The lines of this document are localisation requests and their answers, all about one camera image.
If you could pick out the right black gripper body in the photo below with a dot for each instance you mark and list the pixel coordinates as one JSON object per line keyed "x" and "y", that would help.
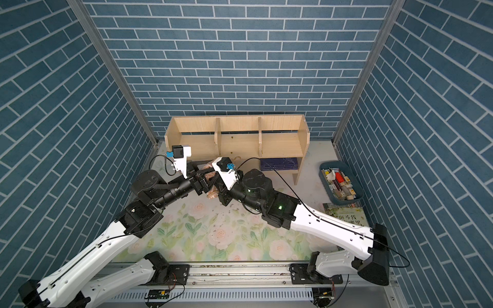
{"x": 227, "y": 196}

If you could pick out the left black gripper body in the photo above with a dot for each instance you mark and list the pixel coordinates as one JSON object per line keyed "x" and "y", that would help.
{"x": 194, "y": 185}

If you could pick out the light wooden bookshelf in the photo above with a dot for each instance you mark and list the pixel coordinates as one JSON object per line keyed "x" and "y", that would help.
{"x": 265, "y": 137}

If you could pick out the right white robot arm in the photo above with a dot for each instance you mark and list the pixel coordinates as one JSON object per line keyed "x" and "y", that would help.
{"x": 365, "y": 250}

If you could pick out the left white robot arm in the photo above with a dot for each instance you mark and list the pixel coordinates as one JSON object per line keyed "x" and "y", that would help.
{"x": 75, "y": 285}

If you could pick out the floral table mat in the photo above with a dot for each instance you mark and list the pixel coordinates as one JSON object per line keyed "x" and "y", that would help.
{"x": 200, "y": 228}

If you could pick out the dark blue book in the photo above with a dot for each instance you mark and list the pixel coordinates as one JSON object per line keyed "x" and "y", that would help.
{"x": 279, "y": 164}

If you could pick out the teal storage basket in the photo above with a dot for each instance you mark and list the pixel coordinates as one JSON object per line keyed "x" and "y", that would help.
{"x": 349, "y": 193}

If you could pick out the red box in basket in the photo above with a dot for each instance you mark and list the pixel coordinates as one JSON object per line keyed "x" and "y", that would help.
{"x": 340, "y": 178}

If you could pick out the green circuit board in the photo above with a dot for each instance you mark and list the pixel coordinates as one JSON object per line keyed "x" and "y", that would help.
{"x": 159, "y": 295}

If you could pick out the illustrated children's book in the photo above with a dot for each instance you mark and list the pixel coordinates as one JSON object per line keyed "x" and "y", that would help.
{"x": 351, "y": 213}

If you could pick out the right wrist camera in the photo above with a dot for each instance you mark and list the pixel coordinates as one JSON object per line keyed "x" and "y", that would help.
{"x": 226, "y": 170}

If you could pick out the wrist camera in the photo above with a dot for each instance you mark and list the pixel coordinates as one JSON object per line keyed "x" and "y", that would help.
{"x": 226, "y": 170}
{"x": 180, "y": 156}

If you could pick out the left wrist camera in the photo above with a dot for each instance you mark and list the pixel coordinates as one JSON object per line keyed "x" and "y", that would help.
{"x": 180, "y": 156}

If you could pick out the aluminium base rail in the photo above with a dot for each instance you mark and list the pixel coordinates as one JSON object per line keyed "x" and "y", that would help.
{"x": 251, "y": 282}

